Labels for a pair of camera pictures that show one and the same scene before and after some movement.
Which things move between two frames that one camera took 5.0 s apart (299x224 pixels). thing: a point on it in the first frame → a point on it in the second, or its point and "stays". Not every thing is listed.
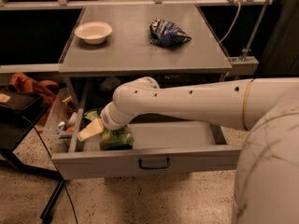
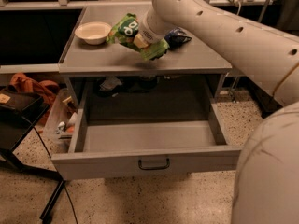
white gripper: x=107 y=119 → x=149 y=32
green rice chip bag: x=113 y=139 → x=123 y=31
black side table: x=19 y=111 stays
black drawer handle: x=153 y=167 stays
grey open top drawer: x=159 y=148 stays
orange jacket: x=22 y=82 stays
